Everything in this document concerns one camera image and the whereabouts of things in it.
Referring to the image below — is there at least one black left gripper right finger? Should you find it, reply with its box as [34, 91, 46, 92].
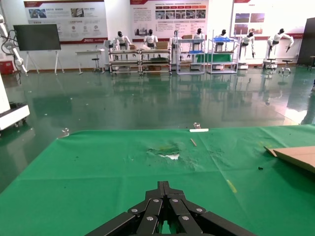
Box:
[163, 181, 256, 236]

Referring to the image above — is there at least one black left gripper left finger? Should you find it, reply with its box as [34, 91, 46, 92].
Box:
[85, 181, 165, 236]

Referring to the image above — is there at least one red box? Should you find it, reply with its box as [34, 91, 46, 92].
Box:
[0, 60, 15, 75]

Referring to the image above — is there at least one green table cloth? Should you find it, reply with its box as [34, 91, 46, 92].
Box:
[0, 124, 315, 236]

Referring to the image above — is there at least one metal pipe rack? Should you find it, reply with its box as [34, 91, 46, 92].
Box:
[109, 48, 143, 75]
[139, 47, 172, 76]

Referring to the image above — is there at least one black round stool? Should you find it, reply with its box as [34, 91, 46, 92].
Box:
[279, 59, 294, 75]
[91, 57, 101, 73]

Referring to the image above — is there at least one white shelf with blue trays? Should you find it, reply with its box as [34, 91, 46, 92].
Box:
[175, 36, 206, 75]
[207, 29, 239, 75]

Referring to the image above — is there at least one white humanoid robot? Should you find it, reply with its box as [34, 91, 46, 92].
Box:
[263, 28, 295, 69]
[238, 31, 257, 70]
[169, 29, 183, 71]
[193, 28, 206, 66]
[143, 29, 158, 51]
[214, 29, 229, 53]
[112, 30, 133, 52]

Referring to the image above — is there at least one white wheeled cart base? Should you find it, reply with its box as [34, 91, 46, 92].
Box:
[0, 73, 31, 132]

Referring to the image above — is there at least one white side table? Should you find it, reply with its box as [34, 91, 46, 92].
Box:
[74, 48, 106, 75]

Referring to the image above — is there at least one black screen on stand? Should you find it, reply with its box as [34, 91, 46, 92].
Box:
[13, 23, 65, 75]

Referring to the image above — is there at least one black upright panel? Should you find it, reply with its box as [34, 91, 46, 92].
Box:
[297, 17, 315, 66]

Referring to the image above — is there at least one wall info poster board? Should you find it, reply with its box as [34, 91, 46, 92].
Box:
[23, 0, 109, 45]
[129, 0, 210, 43]
[231, 0, 306, 40]

